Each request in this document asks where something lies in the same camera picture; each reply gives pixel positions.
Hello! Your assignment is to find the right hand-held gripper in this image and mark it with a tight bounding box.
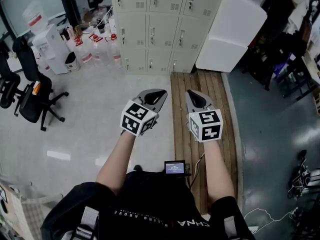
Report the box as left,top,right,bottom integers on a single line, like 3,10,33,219
184,88,224,144

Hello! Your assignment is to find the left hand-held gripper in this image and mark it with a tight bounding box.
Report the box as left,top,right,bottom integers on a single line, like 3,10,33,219
119,88,169,137

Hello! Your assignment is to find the beige metal locker cabinet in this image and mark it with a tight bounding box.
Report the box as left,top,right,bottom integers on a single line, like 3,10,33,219
109,0,227,74

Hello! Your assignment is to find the person's right forearm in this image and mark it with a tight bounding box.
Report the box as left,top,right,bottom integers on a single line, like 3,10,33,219
202,140,236,205

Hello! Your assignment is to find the person's left forearm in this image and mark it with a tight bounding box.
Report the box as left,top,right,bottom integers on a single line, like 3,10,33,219
96,131,137,196

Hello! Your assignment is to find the small black monitor screen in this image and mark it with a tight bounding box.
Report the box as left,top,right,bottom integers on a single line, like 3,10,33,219
164,160,186,175

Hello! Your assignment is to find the person's black t-shirt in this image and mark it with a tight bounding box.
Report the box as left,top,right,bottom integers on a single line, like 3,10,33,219
39,170,256,240

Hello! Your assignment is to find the black metal shelf rack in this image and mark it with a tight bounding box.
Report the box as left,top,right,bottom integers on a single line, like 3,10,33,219
243,46,316,102

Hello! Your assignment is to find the white bucket black inside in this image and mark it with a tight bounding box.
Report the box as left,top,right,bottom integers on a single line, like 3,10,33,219
64,51,81,72

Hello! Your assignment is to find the purple plastic box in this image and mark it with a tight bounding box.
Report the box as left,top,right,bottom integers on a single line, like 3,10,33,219
273,57,292,80

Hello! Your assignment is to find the large white foam box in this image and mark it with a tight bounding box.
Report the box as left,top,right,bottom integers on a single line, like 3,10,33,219
195,0,268,74

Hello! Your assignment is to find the black thermos flask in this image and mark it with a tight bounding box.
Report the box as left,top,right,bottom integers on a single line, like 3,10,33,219
96,18,106,34

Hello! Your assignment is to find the small orange white box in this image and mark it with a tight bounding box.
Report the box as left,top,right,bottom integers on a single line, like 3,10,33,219
31,80,42,96

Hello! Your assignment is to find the white water dispenser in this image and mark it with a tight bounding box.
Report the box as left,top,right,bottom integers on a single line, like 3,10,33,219
31,23,71,75

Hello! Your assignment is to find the light wooden table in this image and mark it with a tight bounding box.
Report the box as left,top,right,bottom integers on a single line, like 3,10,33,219
301,48,320,85

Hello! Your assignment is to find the black office chair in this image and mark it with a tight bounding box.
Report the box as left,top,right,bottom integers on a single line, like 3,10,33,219
12,36,70,132
0,41,22,110

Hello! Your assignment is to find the clear water dispenser jug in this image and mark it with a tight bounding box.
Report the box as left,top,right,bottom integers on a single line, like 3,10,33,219
21,0,49,35

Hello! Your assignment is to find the grey harness strap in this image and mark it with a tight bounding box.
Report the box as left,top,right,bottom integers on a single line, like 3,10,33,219
71,205,100,240
223,215,242,240

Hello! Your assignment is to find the black equipment with cables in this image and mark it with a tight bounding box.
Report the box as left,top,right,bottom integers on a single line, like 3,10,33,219
287,149,320,201

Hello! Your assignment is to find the white floor cable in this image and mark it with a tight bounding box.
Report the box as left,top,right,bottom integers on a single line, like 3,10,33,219
243,207,300,229

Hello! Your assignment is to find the black partition frame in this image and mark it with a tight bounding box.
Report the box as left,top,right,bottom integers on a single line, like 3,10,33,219
56,0,77,27

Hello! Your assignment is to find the white wire rack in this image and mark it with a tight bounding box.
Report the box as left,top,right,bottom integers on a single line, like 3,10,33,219
0,173,65,240

